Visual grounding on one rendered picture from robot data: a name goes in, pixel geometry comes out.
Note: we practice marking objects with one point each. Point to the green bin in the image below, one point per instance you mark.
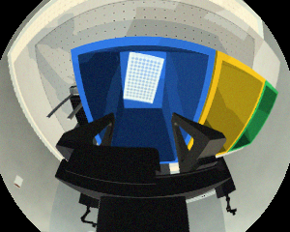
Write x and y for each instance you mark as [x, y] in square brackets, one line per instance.
[258, 118]

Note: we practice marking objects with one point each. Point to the blue bin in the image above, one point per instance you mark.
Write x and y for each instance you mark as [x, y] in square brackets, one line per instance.
[100, 75]

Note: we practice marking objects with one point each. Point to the yellow recycle bin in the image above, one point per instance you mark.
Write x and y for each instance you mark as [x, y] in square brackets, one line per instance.
[232, 98]

